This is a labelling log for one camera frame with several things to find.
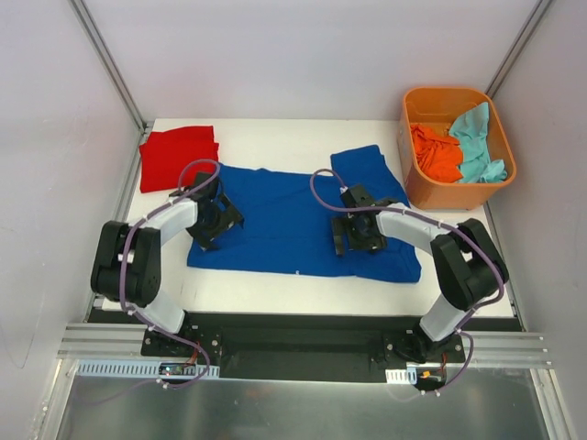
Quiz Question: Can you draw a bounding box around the blue t shirt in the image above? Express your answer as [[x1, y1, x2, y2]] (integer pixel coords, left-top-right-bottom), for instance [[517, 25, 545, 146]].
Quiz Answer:
[[186, 145, 421, 283]]

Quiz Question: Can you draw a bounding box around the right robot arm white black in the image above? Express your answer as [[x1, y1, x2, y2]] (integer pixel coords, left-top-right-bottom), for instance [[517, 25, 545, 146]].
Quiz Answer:
[[331, 184, 509, 364]]

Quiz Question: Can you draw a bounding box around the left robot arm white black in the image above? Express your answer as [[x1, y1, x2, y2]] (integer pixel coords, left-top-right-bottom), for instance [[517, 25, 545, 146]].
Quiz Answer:
[[90, 171, 244, 357]]

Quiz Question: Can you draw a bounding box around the folded red t shirt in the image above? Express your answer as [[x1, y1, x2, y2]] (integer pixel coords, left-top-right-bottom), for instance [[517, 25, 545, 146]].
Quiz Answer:
[[139, 126, 219, 193]]

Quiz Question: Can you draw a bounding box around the orange t shirt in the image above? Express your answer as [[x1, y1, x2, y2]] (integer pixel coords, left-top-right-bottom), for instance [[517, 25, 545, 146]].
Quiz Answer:
[[410, 124, 463, 183]]

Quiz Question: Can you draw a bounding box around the orange plastic bin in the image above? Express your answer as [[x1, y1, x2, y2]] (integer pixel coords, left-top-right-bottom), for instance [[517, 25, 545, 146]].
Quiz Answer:
[[397, 86, 517, 209]]

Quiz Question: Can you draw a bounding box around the teal t shirt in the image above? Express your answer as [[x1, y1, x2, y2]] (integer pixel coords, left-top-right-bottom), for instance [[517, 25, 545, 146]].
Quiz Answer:
[[449, 102, 507, 183]]

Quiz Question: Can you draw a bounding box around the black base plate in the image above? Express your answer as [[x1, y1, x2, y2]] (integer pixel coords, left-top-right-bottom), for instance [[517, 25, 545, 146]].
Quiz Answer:
[[86, 309, 469, 381]]

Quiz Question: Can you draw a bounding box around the right grey cable duct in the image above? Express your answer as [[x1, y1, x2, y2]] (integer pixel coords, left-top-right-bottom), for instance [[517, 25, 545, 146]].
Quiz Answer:
[[385, 368, 417, 385]]

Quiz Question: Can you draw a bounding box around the grey cable duct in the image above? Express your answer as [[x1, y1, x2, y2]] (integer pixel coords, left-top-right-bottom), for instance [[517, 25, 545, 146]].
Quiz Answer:
[[77, 359, 220, 380], [385, 368, 417, 385]]

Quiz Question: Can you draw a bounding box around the aluminium rail front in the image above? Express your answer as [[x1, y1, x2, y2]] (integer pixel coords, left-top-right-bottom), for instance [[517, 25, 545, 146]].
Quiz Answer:
[[57, 323, 553, 369]]

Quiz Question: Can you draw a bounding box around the left grey cable duct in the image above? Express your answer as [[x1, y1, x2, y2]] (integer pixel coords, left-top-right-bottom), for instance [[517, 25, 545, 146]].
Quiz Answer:
[[77, 359, 220, 380]]

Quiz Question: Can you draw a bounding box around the left aluminium frame post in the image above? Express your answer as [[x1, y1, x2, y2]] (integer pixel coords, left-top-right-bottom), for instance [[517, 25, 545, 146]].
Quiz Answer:
[[68, 0, 155, 134]]

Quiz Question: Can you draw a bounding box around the aluminium frame post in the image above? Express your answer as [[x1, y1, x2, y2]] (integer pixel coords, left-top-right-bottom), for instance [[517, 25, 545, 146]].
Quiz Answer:
[[485, 0, 556, 99], [68, 0, 155, 134]]

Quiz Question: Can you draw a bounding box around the right aluminium frame post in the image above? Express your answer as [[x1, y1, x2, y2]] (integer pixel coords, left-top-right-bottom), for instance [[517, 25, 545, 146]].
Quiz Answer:
[[485, 0, 556, 99]]

